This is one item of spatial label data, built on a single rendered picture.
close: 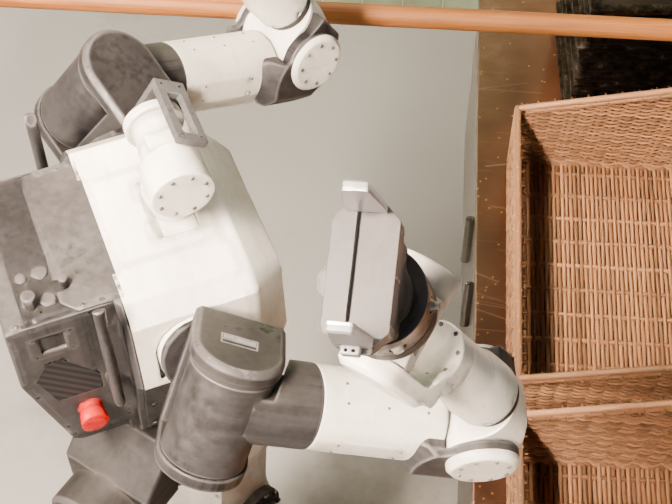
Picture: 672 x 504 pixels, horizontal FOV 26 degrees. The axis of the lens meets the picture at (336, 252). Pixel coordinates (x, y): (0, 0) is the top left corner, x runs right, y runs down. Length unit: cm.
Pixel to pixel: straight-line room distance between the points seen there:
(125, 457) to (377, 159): 171
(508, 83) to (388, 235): 165
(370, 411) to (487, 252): 107
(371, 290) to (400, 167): 224
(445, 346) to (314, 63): 55
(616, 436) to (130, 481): 80
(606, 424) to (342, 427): 81
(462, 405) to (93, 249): 42
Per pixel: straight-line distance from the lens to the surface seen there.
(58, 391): 160
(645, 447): 228
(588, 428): 223
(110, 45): 169
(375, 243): 114
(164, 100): 148
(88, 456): 182
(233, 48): 180
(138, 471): 179
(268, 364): 143
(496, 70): 279
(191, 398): 144
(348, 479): 294
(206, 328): 145
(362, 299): 114
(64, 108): 172
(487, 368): 143
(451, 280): 132
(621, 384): 223
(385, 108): 348
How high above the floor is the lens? 263
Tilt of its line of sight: 55 degrees down
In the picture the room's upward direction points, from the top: straight up
